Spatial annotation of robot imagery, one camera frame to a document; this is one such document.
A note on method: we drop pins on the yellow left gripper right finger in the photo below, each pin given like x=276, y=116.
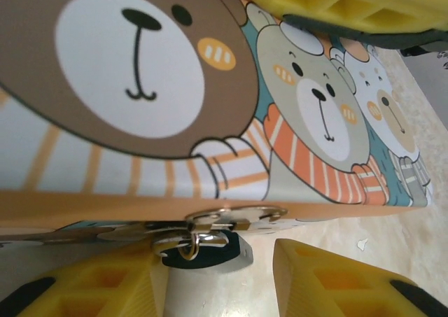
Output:
x=343, y=289

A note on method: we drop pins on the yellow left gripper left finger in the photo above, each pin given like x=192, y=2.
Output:
x=105, y=289

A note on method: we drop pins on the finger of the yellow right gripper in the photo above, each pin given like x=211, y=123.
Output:
x=350, y=5

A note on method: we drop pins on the colourful printed pouch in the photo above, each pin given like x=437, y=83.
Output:
x=140, y=86

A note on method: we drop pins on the small white scrap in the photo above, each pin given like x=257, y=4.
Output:
x=362, y=244

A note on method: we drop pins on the silver box latch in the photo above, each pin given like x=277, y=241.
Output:
x=238, y=217

